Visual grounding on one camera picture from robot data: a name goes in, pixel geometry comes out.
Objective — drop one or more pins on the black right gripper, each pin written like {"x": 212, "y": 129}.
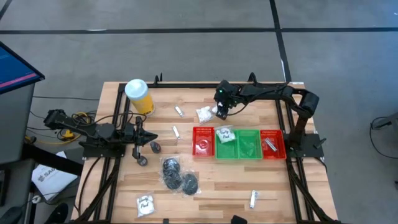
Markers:
{"x": 227, "y": 93}

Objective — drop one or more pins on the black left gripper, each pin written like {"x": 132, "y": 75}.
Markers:
{"x": 132, "y": 134}

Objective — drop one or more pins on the grey travel bottle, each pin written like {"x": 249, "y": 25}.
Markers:
{"x": 142, "y": 160}
{"x": 155, "y": 147}

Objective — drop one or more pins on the clear bag of cotton balls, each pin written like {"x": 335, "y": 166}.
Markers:
{"x": 204, "y": 115}

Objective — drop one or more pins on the clear vanity pad bag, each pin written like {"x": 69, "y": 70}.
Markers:
{"x": 226, "y": 135}
{"x": 145, "y": 205}

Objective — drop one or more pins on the silver nail clipper packet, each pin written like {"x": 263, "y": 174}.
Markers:
{"x": 253, "y": 199}
{"x": 178, "y": 111}
{"x": 270, "y": 144}
{"x": 176, "y": 132}

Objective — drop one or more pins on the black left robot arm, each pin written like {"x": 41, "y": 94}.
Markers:
{"x": 102, "y": 132}

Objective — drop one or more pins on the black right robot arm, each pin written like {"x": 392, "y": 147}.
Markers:
{"x": 309, "y": 104}

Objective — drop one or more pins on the red plastic basket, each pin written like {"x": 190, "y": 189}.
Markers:
{"x": 203, "y": 141}
{"x": 280, "y": 152}

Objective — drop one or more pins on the yellow wipes canister white lid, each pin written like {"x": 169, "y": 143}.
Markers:
{"x": 140, "y": 96}

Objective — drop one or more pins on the black table beam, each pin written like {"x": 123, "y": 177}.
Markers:
{"x": 53, "y": 158}

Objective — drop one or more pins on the white printed booklet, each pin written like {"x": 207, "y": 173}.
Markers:
{"x": 51, "y": 179}

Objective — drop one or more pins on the black rounded object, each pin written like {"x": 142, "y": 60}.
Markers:
{"x": 238, "y": 219}

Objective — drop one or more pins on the person's shoe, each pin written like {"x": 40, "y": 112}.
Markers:
{"x": 57, "y": 213}

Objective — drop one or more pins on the white round plug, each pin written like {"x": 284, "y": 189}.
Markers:
{"x": 36, "y": 199}

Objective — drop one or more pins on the blue screen monitor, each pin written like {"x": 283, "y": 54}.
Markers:
{"x": 15, "y": 68}

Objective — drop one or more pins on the black aluminium table frame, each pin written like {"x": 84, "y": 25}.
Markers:
{"x": 186, "y": 85}

